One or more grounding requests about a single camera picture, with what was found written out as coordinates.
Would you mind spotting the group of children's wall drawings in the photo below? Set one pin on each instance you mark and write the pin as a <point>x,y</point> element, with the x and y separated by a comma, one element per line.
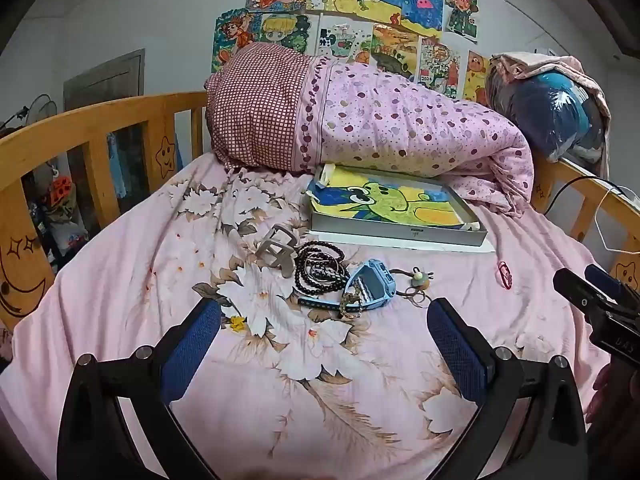
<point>380,5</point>

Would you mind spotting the orange spotted toy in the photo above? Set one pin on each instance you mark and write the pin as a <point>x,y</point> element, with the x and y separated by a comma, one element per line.
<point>62,190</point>

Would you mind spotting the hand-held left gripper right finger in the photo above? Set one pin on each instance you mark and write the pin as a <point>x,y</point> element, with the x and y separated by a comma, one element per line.
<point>457,345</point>

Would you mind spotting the blue kids watch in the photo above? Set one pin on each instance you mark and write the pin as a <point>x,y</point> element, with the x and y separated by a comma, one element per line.
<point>372,280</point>

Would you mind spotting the white board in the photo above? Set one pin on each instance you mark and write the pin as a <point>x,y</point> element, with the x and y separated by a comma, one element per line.
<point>487,248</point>

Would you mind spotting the frog drawing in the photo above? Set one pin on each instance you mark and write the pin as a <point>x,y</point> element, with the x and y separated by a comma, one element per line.
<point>390,200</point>

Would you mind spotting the small yellow hair clip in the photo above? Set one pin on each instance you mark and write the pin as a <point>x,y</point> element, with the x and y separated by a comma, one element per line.
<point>237,324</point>

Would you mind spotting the pink dotted folded quilt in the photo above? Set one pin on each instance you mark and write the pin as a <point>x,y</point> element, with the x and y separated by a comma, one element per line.
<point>390,120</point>

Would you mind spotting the grey hair claw clip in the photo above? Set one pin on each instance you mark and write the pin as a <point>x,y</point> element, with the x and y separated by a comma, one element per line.
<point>275,255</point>

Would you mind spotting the person's right hand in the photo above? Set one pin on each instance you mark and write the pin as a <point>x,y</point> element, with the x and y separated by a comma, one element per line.
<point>600,395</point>

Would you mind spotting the grey shallow box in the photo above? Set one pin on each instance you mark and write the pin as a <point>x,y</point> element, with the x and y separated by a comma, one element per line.
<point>400,236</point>

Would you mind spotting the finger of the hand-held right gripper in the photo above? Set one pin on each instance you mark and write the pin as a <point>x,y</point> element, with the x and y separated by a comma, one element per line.
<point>580,292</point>
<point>612,285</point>

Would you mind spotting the blue bundle under pink cloth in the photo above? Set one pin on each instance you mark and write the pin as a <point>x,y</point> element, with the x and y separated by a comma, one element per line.
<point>530,62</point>

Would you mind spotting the grey door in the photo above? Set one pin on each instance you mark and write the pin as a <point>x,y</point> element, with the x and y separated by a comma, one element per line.
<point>105,80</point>

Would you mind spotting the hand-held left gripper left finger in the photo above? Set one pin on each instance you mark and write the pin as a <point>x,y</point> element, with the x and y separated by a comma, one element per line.
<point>192,350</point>

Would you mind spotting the black fan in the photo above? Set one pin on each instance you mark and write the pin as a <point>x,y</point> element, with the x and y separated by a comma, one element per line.
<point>35,107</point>

